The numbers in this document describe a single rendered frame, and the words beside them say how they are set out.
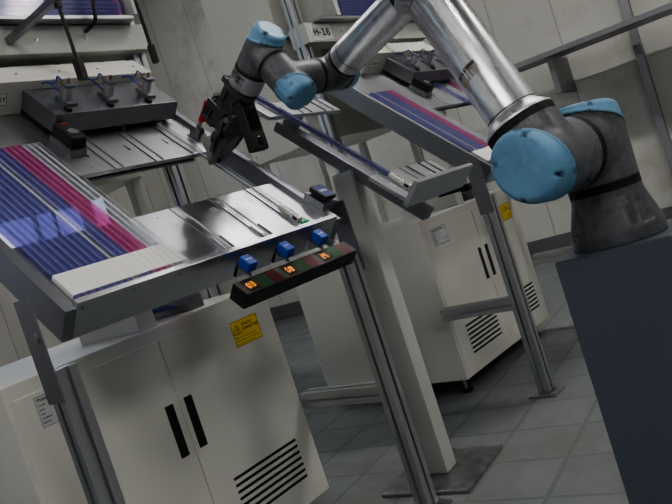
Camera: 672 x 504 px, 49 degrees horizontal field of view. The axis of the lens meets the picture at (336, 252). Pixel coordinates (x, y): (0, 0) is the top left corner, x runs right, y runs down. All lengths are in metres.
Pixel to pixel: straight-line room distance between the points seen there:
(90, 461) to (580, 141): 0.89
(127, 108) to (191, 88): 4.69
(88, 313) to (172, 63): 5.49
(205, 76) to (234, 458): 4.93
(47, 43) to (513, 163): 1.22
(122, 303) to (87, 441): 0.23
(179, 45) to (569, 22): 3.23
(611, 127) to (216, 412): 1.05
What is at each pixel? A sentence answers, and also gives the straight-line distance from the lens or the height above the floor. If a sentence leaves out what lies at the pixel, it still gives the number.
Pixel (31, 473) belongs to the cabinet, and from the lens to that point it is 1.52.
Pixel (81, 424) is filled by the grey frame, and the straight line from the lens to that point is 1.22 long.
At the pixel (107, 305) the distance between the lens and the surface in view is 1.25.
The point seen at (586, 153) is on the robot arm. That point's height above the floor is 0.71.
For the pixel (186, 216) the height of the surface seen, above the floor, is 0.82.
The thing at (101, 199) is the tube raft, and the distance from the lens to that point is 1.51.
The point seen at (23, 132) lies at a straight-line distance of 1.76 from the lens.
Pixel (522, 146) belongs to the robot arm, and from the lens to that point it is 1.10.
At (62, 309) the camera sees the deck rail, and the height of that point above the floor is 0.73.
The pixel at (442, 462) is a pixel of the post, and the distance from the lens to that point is 1.97.
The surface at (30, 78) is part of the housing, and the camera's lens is 1.84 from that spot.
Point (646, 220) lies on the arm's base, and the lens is 1.24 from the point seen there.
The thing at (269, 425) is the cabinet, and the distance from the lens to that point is 1.85.
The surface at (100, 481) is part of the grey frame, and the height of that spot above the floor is 0.45.
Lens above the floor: 0.74
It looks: 3 degrees down
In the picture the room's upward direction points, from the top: 18 degrees counter-clockwise
